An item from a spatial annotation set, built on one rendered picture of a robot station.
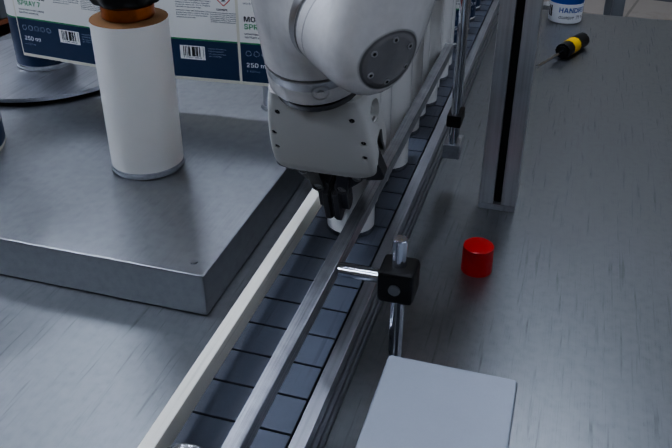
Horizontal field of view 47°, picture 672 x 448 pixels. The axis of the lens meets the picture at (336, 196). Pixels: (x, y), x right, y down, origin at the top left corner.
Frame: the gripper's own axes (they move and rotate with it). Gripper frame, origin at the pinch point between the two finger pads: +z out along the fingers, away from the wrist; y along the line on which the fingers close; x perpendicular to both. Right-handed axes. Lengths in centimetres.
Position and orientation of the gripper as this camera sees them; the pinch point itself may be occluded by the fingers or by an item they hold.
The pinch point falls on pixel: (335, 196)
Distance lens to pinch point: 77.5
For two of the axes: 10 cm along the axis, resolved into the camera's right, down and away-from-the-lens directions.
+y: -9.6, -1.4, 2.5
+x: -2.7, 7.4, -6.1
